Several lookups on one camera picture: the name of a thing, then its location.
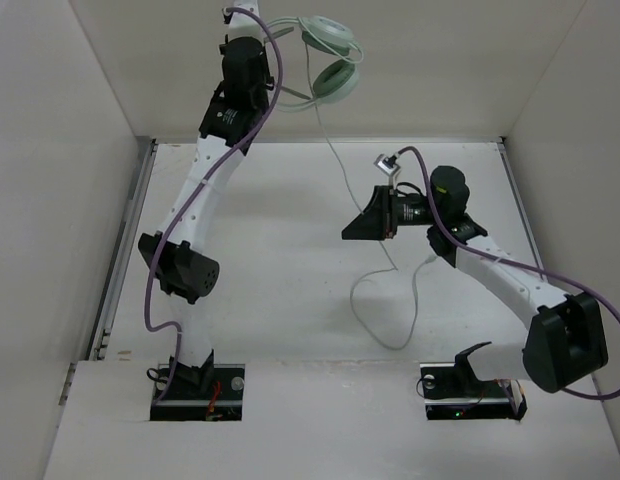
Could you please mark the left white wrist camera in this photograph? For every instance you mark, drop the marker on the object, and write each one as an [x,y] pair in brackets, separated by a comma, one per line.
[240,21]

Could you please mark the right aluminium rail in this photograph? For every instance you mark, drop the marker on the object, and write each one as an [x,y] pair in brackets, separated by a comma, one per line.
[501,146]

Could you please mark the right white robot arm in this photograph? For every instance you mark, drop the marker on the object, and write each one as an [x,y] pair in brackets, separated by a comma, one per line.
[565,337]

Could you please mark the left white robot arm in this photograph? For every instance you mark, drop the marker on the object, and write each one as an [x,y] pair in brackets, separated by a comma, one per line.
[180,275]

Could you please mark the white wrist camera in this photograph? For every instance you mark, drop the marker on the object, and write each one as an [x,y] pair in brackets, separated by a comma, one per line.
[388,164]
[240,21]

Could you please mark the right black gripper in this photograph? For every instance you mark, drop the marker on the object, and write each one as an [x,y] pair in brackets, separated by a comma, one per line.
[380,220]

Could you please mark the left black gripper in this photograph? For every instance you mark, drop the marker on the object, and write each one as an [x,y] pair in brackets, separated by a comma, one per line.
[270,80]

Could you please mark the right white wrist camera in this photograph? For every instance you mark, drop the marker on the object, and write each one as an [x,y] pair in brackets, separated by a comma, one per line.
[388,164]

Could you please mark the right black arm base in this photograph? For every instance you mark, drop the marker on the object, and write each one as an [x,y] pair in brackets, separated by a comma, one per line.
[449,393]

